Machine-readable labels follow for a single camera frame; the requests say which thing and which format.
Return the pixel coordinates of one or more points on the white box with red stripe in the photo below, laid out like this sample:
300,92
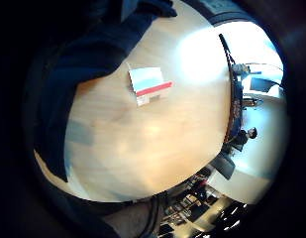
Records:
149,84

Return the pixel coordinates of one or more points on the black office chair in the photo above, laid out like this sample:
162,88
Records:
224,166

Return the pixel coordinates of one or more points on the dark blue garment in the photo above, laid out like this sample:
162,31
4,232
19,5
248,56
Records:
80,66

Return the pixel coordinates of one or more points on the cluttered desk with dark devices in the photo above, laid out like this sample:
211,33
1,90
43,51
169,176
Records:
188,208

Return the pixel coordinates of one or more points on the dark computer monitor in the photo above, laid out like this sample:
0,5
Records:
260,85

